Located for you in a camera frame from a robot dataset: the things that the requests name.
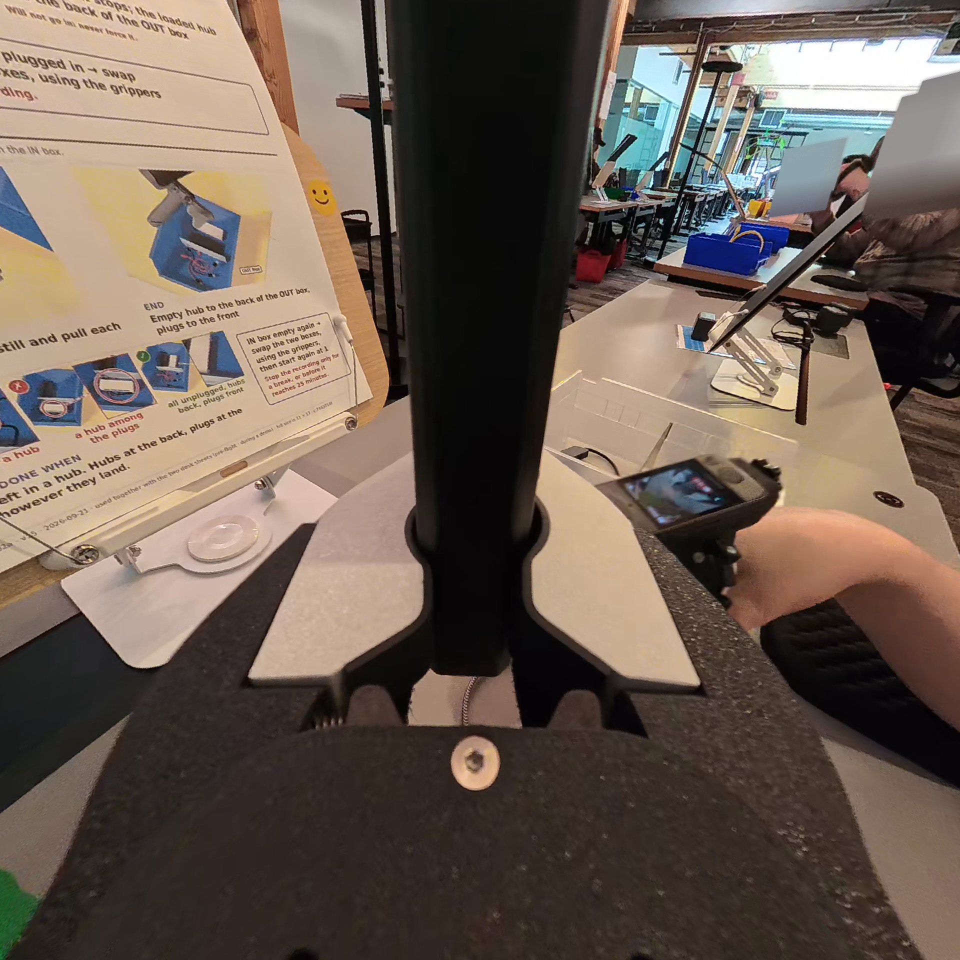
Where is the row of background desks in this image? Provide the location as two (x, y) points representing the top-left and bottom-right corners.
(577, 168), (751, 264)

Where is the person's right hand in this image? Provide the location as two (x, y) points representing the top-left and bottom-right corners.
(723, 506), (841, 633)

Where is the printed instruction sheet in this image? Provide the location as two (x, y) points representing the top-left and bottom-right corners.
(0, 0), (376, 575)

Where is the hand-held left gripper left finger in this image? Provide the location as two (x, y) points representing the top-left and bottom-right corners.
(247, 457), (435, 715)

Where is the white folding stand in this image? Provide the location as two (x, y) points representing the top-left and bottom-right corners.
(60, 457), (339, 670)
(708, 307), (800, 412)

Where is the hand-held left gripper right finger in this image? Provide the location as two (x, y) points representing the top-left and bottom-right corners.
(512, 452), (703, 715)

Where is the blue plastic bin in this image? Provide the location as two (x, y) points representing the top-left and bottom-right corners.
(682, 227), (790, 279)

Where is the black office chair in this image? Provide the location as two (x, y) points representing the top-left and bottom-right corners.
(862, 288), (960, 414)

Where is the dark display board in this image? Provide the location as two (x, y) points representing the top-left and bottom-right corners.
(708, 193), (875, 354)

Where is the person's right forearm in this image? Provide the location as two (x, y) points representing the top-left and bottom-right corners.
(825, 510), (960, 732)

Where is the clear plastic bin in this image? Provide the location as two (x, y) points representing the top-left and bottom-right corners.
(543, 369), (804, 519)

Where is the black elbow pad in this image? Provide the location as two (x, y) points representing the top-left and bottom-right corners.
(759, 596), (960, 785)

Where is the black usb hub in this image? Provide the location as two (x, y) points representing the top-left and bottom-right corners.
(384, 0), (637, 676)

